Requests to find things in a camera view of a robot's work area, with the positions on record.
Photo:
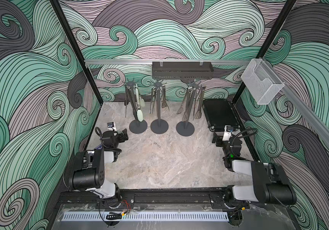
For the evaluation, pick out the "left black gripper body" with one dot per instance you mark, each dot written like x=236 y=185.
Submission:
x=119 y=139

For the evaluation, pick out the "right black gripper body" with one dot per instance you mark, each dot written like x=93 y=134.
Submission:
x=223 y=144

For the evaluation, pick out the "dark utensil rack stand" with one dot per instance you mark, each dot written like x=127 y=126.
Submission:
x=158 y=126
x=186 y=128
x=135 y=126

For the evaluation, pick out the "green metal tongs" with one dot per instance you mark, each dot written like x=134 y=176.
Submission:
x=140 y=103

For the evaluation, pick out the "clear metal tongs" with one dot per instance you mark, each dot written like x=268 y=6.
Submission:
x=164 y=102

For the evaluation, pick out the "black metal tongs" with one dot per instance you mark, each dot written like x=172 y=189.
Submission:
x=131 y=99

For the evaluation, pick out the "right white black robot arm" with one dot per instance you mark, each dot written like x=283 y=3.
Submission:
x=270 y=184

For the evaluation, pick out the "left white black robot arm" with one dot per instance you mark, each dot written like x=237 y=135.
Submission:
x=88 y=170

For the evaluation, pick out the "blue card box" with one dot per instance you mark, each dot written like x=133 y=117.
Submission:
x=96 y=148

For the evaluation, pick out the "black tray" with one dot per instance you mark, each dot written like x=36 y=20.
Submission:
x=219 y=114

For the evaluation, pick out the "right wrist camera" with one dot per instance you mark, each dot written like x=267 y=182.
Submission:
x=228 y=130

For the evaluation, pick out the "clear plastic wall bin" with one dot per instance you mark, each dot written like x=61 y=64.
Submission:
x=262 y=81

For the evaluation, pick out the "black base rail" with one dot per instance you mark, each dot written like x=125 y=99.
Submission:
x=216 y=198

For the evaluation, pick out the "white slotted cable duct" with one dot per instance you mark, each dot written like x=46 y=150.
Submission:
x=148 y=216

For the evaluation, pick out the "black perforated wall shelf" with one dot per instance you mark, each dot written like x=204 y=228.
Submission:
x=184 y=71

